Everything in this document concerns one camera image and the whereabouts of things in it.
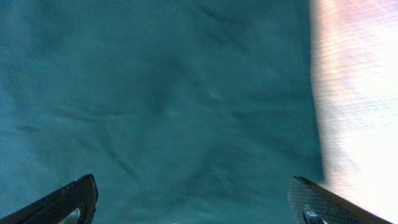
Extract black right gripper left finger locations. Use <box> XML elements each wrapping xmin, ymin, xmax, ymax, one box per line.
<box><xmin>1</xmin><ymin>174</ymin><xmax>98</xmax><ymax>224</ymax></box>

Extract black shorts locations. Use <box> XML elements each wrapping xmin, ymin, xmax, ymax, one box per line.
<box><xmin>1</xmin><ymin>0</ymin><xmax>323</xmax><ymax>224</ymax></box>

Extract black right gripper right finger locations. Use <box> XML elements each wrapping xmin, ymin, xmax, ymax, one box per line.
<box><xmin>288</xmin><ymin>176</ymin><xmax>392</xmax><ymax>224</ymax></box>

